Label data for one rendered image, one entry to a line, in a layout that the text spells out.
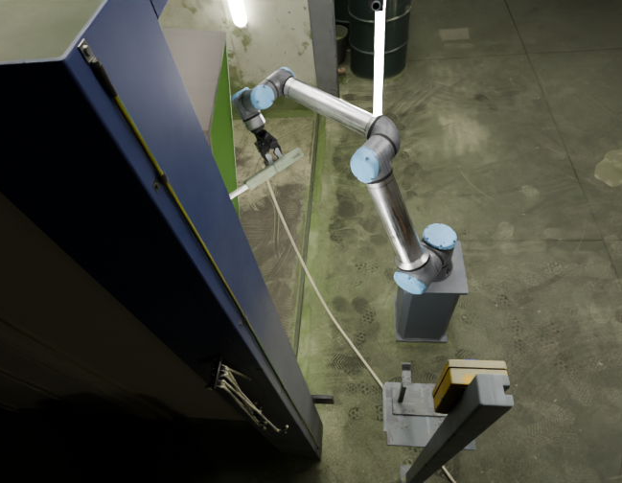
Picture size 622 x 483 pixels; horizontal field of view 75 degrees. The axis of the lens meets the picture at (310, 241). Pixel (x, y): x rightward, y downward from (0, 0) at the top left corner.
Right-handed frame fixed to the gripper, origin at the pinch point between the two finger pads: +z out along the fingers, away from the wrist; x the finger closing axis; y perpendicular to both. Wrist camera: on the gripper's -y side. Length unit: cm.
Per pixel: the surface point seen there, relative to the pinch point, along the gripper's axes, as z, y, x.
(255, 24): -65, 152, -84
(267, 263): 76, 79, 15
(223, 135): -20.5, 29.3, 9.3
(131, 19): -56, -132, 48
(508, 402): 22, -140, 26
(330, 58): -17, 138, -126
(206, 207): -32, -120, 51
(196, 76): -49, -24, 19
